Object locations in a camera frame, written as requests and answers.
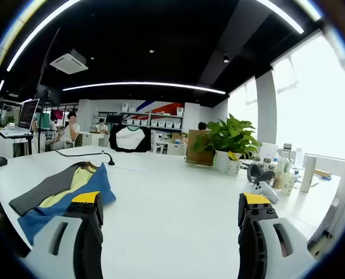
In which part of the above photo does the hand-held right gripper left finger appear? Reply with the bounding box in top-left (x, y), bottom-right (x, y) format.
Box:
top-left (23, 191), bottom-right (105, 279)

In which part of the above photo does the black white raglan shirt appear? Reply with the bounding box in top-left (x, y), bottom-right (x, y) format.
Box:
top-left (108, 124), bottom-right (152, 153)

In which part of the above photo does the ceiling air conditioner unit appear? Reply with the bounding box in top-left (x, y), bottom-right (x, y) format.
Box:
top-left (49, 48), bottom-right (89, 75)

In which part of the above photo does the open laptop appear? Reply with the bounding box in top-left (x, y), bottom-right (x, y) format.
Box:
top-left (0, 98), bottom-right (41, 139)

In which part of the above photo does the green potted plant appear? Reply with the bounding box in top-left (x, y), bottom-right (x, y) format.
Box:
top-left (191, 113), bottom-right (262, 174)

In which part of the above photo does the white card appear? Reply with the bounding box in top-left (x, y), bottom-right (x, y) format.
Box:
top-left (260, 142), bottom-right (279, 160)

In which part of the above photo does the tall white cylinder bottle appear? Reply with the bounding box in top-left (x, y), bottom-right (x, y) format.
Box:
top-left (300, 155), bottom-right (316, 193)

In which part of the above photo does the yellow blue grey garment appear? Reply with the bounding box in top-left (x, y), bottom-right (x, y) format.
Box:
top-left (8, 162), bottom-right (117, 246)

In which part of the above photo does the white chair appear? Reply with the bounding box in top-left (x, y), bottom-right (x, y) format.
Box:
top-left (151, 130), bottom-right (166, 154)

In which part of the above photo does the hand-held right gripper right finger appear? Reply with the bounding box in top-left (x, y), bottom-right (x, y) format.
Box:
top-left (237, 191), bottom-right (317, 279)

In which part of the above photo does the green printed paper cup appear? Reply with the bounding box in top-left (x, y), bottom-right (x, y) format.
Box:
top-left (282, 171), bottom-right (298, 196)

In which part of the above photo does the small cup with yellow label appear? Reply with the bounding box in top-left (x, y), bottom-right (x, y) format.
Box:
top-left (227, 151), bottom-right (243, 176)

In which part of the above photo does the white game controller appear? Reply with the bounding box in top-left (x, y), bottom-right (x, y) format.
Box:
top-left (251, 180), bottom-right (279, 203)

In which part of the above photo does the black gooseneck microphone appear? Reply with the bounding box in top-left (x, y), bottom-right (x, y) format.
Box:
top-left (52, 148), bottom-right (116, 167)

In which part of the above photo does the labelled plastic bottle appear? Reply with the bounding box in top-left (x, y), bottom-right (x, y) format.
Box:
top-left (272, 153), bottom-right (290, 189)

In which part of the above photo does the shelf with white bins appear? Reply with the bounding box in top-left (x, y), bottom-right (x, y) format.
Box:
top-left (119, 100), bottom-right (185, 129)

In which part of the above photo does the brown cardboard board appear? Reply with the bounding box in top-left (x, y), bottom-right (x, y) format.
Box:
top-left (185, 129), bottom-right (216, 167)

